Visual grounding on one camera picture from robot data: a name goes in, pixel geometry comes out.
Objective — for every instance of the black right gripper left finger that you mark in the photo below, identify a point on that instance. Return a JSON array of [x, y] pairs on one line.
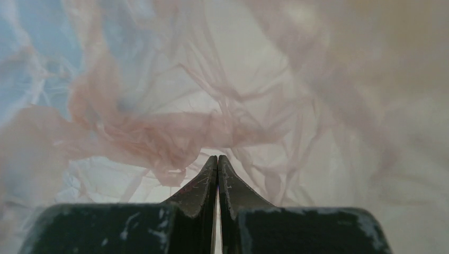
[[183, 223]]

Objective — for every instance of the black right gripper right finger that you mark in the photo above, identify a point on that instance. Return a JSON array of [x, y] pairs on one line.
[[251, 224]]

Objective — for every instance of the pink plastic trash bag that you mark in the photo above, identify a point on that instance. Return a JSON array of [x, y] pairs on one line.
[[316, 103]]

